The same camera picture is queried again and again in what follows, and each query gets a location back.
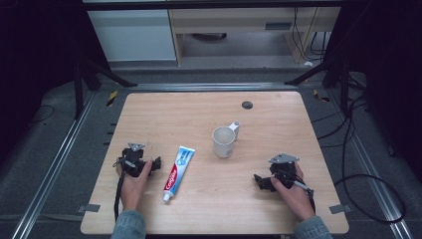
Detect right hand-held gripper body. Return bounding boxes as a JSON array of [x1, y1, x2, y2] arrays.
[[268, 152, 305, 190]]

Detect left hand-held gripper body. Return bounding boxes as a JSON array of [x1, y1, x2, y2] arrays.
[[117, 142, 154, 178]]

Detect person's right hand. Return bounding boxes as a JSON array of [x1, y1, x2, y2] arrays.
[[270, 162, 317, 223]]

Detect person's left hand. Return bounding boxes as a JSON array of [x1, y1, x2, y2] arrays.
[[115, 159, 153, 212]]

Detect toothpaste tube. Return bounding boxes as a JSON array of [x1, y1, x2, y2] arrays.
[[161, 145, 196, 203]]

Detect white cup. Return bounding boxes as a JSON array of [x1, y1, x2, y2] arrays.
[[212, 119, 242, 159]]

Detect yellow black tape strip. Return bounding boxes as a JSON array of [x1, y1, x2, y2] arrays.
[[105, 90, 119, 108], [313, 89, 331, 104]]

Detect grey tape piece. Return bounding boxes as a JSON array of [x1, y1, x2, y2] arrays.
[[328, 203, 353, 215], [77, 203, 102, 214]]

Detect black metal stand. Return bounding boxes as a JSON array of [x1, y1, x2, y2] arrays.
[[73, 59, 139, 120], [284, 58, 367, 116]]

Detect white cabinet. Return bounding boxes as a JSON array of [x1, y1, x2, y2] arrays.
[[86, 8, 177, 63]]

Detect right hand-held gripper cable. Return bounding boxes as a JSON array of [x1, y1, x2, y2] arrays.
[[292, 179, 317, 214]]

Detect hand-held gripper cable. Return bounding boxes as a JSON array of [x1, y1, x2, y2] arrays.
[[292, 179, 317, 214], [112, 158, 137, 223]]

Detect left hand-held gripper cable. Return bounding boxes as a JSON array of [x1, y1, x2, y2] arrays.
[[112, 158, 137, 223]]

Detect metal floor rail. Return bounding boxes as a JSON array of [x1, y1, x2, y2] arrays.
[[326, 89, 415, 239], [130, 82, 300, 93], [10, 91, 98, 239]]

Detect thin black floor cable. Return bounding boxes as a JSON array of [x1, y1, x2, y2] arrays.
[[29, 104, 56, 125]]

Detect looped black floor cable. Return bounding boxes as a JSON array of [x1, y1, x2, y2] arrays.
[[332, 94, 408, 225]]

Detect hanging black cables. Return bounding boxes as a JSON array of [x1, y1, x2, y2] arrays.
[[292, 6, 332, 64]]

